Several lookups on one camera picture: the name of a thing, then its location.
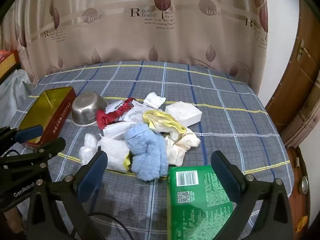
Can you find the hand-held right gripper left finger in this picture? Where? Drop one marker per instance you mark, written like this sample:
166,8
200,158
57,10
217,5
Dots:
92,177

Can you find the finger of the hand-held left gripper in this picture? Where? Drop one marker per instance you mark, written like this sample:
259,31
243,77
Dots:
27,133
50,147

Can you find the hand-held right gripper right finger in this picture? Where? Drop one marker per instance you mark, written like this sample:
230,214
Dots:
225,175

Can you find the white fluffy cloth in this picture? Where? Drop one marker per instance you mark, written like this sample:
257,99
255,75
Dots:
115,152

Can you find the red tin box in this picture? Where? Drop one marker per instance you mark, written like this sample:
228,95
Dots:
60,115

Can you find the white foam block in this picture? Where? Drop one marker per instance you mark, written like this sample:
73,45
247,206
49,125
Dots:
183,112

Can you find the yellow-edged white dishcloth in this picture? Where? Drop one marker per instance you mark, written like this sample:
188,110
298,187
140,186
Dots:
162,121

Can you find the clear plastic bag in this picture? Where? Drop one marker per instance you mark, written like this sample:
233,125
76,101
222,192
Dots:
88,150

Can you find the green packet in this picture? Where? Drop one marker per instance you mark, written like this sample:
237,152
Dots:
197,205

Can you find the translucent white plastic bag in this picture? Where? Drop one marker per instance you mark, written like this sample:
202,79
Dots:
12,95

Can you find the folded white cloth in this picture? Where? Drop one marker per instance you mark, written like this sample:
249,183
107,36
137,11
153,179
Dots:
115,131

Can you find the cream cloth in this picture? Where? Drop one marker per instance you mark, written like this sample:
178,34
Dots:
182,145

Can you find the stainless steel bowl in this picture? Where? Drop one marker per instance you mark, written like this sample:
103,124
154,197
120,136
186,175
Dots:
87,110

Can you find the grey plaid bedsheet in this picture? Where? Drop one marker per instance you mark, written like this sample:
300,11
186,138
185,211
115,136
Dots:
225,120

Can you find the light blue fluffy towel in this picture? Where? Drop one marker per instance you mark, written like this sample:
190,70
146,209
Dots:
147,150

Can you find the red white snack wrapper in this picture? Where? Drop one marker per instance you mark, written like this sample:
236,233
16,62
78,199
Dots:
112,116

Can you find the white packet with black print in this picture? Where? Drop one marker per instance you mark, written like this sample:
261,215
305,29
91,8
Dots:
112,106

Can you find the red and yellow box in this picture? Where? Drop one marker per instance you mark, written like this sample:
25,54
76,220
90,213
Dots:
7,61

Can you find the white packet with flower print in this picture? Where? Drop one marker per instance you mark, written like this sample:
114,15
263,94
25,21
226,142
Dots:
133,113

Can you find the round metal knob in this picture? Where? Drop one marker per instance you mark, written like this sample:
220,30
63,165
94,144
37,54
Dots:
304,183

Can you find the reddish brown wooden furniture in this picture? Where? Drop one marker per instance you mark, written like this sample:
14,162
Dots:
307,205

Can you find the crumpled white tissue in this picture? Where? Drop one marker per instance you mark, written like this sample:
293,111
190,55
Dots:
153,100

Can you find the beige leaf-print curtain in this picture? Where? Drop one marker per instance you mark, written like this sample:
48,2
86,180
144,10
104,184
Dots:
140,30

